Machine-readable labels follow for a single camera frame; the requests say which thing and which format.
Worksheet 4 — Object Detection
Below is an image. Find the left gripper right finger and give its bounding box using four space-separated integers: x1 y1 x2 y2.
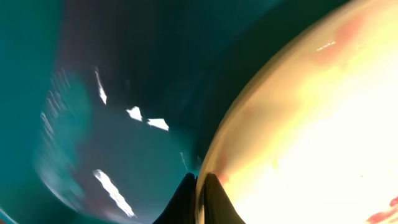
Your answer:
203 173 246 224

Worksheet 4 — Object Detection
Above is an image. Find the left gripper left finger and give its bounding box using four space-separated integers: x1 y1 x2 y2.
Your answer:
153 173 197 224

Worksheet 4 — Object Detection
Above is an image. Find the yellow-green plate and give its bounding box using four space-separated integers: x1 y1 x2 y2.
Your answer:
195 0 397 223

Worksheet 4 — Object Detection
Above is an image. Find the teal plastic tray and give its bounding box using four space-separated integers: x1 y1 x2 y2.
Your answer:
1 0 342 223

